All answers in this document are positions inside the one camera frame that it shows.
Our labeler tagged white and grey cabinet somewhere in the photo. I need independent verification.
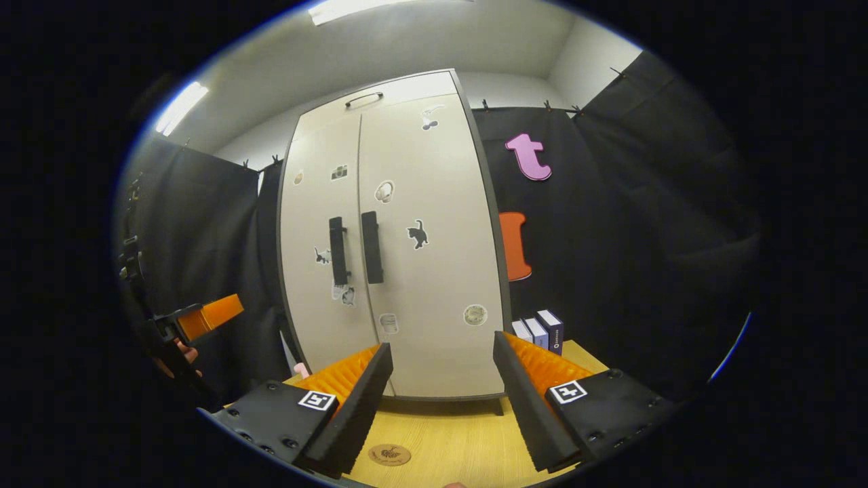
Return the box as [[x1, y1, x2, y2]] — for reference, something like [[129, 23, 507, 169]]
[[277, 68, 513, 415]]

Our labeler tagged white cabinet door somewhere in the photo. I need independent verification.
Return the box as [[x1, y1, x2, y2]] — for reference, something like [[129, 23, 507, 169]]
[[357, 91, 506, 399], [279, 112, 397, 397]]

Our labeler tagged ceiling light panel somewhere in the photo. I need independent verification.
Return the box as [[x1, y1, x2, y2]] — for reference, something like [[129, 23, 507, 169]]
[[155, 81, 210, 137], [309, 0, 421, 26]]

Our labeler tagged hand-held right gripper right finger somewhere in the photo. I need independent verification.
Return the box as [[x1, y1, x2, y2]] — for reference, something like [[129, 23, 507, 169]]
[[493, 331, 679, 474]]

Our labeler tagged round wooden coaster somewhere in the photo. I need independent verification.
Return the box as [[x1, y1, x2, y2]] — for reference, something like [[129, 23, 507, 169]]
[[368, 443, 412, 467]]

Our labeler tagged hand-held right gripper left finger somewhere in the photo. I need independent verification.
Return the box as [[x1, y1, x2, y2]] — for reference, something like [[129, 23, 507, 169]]
[[212, 342, 394, 479]]

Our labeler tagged black door handle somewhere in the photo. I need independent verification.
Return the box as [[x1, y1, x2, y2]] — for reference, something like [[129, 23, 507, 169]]
[[361, 211, 384, 285], [329, 216, 351, 286]]

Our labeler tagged dark blue book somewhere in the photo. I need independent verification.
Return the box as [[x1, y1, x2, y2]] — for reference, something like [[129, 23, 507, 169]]
[[536, 309, 565, 356]]

